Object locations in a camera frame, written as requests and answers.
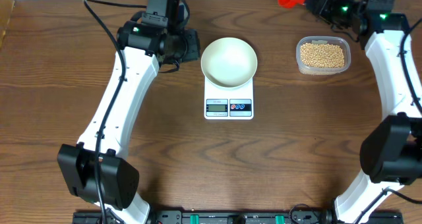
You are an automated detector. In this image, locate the cream white bowl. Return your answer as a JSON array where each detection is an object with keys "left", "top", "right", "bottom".
[{"left": 200, "top": 38, "right": 258, "bottom": 90}]

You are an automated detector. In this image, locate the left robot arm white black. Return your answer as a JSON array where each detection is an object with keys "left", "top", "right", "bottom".
[{"left": 57, "top": 20, "right": 200, "bottom": 223}]

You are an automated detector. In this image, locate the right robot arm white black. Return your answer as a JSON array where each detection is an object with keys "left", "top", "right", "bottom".
[{"left": 304, "top": 0, "right": 421, "bottom": 223}]

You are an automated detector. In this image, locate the white digital kitchen scale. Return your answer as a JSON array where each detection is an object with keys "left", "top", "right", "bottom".
[{"left": 204, "top": 79, "right": 254, "bottom": 120}]

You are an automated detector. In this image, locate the clear plastic container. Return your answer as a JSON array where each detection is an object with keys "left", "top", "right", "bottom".
[{"left": 296, "top": 36, "right": 351, "bottom": 76}]

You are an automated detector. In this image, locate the pile of soybeans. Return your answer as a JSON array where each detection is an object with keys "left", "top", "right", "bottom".
[{"left": 299, "top": 43, "right": 345, "bottom": 68}]

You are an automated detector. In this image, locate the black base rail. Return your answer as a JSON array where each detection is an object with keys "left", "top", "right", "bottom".
[{"left": 72, "top": 210, "right": 404, "bottom": 224}]

